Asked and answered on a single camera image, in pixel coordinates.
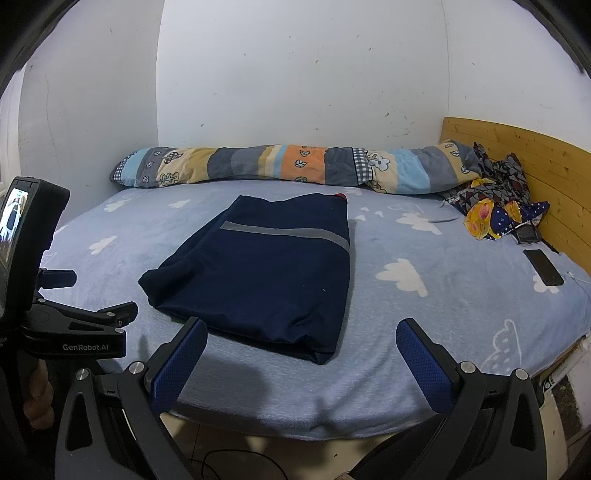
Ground light blue cloud blanket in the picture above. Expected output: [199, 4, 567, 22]
[39, 182, 591, 439]

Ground person's left hand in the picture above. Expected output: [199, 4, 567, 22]
[22, 362, 55, 430]

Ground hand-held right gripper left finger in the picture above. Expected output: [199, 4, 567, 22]
[54, 318, 208, 480]

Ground wooden headboard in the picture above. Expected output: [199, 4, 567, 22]
[438, 117, 591, 278]

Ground black smartphone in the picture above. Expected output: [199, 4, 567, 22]
[523, 248, 565, 287]

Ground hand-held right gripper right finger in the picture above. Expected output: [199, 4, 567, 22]
[396, 318, 548, 480]

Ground black floor cable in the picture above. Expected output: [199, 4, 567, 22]
[185, 450, 287, 480]

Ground navy blue jacket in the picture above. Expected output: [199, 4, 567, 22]
[139, 194, 352, 366]

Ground rolled patchwork quilt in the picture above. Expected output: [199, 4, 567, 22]
[110, 141, 483, 195]

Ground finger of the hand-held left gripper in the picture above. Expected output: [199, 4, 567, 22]
[34, 299, 139, 333]
[37, 270, 78, 291]

